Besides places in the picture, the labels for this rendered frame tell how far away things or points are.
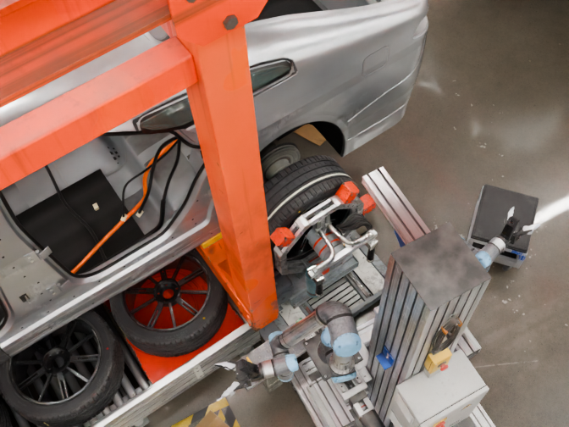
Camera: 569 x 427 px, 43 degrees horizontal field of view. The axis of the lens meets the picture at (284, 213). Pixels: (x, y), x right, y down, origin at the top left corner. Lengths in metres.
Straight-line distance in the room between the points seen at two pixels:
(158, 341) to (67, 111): 2.24
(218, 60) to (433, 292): 1.04
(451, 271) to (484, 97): 3.19
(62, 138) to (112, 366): 2.23
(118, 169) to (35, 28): 2.51
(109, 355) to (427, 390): 1.79
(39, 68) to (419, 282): 1.39
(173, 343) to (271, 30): 1.78
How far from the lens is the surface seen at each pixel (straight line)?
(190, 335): 4.07
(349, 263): 4.58
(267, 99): 3.38
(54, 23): 1.87
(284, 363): 3.18
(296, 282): 4.43
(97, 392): 4.08
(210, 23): 1.91
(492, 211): 4.65
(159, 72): 2.08
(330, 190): 3.67
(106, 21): 1.87
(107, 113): 2.08
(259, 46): 3.31
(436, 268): 2.52
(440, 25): 6.00
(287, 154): 4.04
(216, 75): 2.16
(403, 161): 5.16
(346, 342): 2.99
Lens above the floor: 4.28
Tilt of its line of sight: 61 degrees down
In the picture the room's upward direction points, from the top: 4 degrees counter-clockwise
